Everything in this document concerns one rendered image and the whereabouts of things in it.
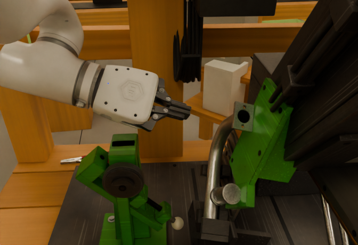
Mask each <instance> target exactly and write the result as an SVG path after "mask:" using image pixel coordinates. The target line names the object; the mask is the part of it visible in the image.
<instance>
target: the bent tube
mask: <svg viewBox="0 0 358 245"><path fill-rule="evenodd" d="M243 106H244V107H245V109H244V108H243ZM253 118H254V105H252V104H247V103H242V102H238V101H235V102H234V109H233V114H232V115H230V116H228V117H227V118H225V119H224V120H223V121H222V122H221V123H220V125H219V127H218V128H217V130H216V133H215V135H214V138H213V141H212V143H211V147H210V152H209V158H208V169H207V181H206V193H205V205H204V218H211V219H217V212H218V206H217V205H215V204H213V203H212V201H211V199H210V192H211V190H212V189H213V188H215V187H219V183H220V175H221V161H222V154H223V150H224V146H225V143H226V140H227V138H228V136H229V134H230V133H231V132H232V131H233V130H234V129H236V130H241V131H245V132H250V133H251V132H252V131H253ZM242 126H243V128H242Z"/></svg>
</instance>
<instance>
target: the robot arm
mask: <svg viewBox="0 0 358 245"><path fill-rule="evenodd" d="M38 25H39V35H38V37H37V40H36V41H35V42H34V43H31V44H28V43H24V42H20V41H18V40H20V39H22V38H24V36H26V35H28V34H29V33H30V32H31V31H32V30H34V29H35V28H36V27H37V26H38ZM83 42H84V32H83V28H82V25H81V23H80V21H79V18H78V15H77V13H76V11H75V9H74V7H73V6H72V5H71V3H70V2H69V1H68V0H0V44H3V45H4V46H3V47H2V49H1V51H0V86H2V87H6V88H9V89H13V90H16V91H20V92H24V93H28V94H31V95H35V96H39V97H43V98H46V99H50V100H53V101H58V102H61V103H65V104H69V105H73V106H77V107H79V108H85V109H89V108H90V106H91V108H93V112H95V113H97V114H99V115H101V116H103V117H105V118H108V119H110V120H112V121H115V122H117V123H120V124H123V125H126V126H129V127H133V128H138V129H144V130H146V131H147V132H151V131H152V129H153V127H154V125H155V124H156V122H157V121H159V120H160V119H162V118H165V117H170V118H173V119H177V120H187V119H188V117H189V116H190V113H191V112H190V111H191V108H192V107H191V106H188V105H187V104H186V103H183V102H179V101H175V100H172V98H171V97H170V96H169V95H168V94H167V92H166V91H165V80H164V79H163V78H158V75H157V74H155V73H153V72H149V71H145V70H141V69H136V68H131V67H125V66H116V65H106V67H105V68H102V69H101V65H100V64H97V63H93V62H89V61H86V60H82V59H79V58H78V57H79V54H80V52H81V49H82V47H83ZM154 102H155V103H157V104H160V105H162V106H164V107H159V106H155V105H153V103H154ZM149 117H151V119H150V120H149V121H148V119H149Z"/></svg>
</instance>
